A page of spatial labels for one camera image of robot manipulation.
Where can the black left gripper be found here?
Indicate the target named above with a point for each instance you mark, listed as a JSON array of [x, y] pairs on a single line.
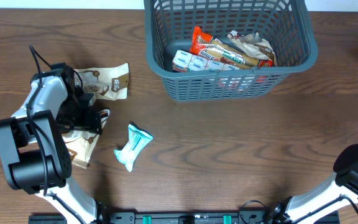
[[91, 120]]

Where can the beige rice pouch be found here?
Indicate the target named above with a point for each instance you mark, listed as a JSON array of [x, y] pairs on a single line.
[[80, 145]]

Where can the beige grain pouch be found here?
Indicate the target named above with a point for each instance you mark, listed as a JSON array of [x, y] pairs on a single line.
[[106, 83], [253, 46]]

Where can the teal white snack packet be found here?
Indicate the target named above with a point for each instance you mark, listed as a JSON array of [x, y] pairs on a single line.
[[138, 139]]

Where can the multicolour tissue pack box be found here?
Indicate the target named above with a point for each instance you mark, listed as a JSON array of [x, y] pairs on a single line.
[[187, 62]]

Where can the dark grey plastic basket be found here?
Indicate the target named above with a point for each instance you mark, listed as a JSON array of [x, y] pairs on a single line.
[[169, 27]]

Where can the red orange pasta packet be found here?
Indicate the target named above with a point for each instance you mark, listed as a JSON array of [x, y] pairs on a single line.
[[212, 48]]

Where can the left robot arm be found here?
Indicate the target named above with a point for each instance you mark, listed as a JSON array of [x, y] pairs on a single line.
[[33, 154]]

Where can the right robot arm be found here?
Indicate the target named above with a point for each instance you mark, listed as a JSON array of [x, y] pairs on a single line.
[[339, 190]]

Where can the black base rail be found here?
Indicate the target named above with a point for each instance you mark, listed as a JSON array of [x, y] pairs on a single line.
[[245, 216]]

